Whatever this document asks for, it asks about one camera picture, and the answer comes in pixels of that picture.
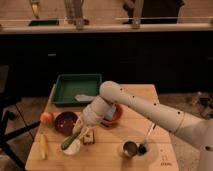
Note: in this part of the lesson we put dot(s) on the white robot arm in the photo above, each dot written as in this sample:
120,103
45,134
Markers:
193,130

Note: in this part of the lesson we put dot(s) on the blue sponge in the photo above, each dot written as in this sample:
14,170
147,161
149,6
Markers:
110,113

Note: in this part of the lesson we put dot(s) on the red apple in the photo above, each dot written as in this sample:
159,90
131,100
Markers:
47,118

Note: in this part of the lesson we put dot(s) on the dark red bowl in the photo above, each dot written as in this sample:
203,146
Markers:
64,123

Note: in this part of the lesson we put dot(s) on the green plastic tray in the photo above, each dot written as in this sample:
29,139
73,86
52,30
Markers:
69,85

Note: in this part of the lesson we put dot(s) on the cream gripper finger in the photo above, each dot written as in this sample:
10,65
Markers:
83,133
78,125

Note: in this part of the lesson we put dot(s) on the green pepper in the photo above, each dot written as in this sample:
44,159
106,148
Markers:
71,140

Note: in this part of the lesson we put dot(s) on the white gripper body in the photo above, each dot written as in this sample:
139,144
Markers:
94,113

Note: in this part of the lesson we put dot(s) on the black measuring spoon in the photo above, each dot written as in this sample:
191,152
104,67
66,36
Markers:
143,146

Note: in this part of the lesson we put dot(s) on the orange bowl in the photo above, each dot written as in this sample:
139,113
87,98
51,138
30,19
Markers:
116,117

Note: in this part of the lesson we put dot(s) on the black chair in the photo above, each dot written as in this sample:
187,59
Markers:
5,115

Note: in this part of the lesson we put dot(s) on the white paper cup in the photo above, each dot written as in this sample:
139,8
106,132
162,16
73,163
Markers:
72,150

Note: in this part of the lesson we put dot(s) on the metal cup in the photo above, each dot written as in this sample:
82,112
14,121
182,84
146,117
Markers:
129,149

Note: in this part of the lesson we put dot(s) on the brown chocolate bar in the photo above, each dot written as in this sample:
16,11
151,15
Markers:
89,138

